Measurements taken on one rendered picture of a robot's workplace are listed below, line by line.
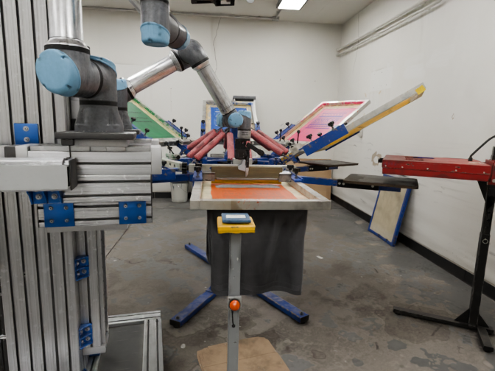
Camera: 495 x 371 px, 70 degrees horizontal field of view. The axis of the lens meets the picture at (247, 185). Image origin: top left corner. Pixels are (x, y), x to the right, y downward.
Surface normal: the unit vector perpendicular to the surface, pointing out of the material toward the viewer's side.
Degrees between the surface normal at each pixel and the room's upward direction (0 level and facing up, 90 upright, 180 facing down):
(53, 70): 97
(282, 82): 90
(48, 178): 90
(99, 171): 90
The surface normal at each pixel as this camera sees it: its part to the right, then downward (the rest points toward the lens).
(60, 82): -0.19, 0.28
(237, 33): 0.11, 0.17
